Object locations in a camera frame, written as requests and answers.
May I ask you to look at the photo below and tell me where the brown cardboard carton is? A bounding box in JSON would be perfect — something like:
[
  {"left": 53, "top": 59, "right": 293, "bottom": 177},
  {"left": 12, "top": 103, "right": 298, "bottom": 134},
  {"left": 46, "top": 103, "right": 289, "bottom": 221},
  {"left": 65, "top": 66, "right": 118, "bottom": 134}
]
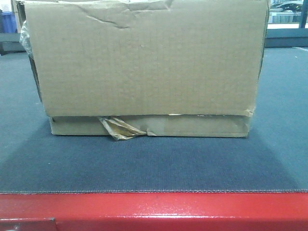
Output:
[{"left": 17, "top": 0, "right": 269, "bottom": 140}]

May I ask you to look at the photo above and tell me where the grey conveyor belt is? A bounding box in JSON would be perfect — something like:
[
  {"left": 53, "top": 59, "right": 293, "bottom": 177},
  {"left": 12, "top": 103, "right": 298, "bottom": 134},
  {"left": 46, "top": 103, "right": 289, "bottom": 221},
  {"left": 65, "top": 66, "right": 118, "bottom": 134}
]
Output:
[{"left": 0, "top": 47, "right": 308, "bottom": 193}]

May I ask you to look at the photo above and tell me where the red conveyor frame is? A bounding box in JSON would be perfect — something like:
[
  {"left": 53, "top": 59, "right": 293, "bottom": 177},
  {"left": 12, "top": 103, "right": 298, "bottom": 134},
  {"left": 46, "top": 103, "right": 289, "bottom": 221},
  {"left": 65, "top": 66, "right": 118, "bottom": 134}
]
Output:
[{"left": 0, "top": 192, "right": 308, "bottom": 231}]

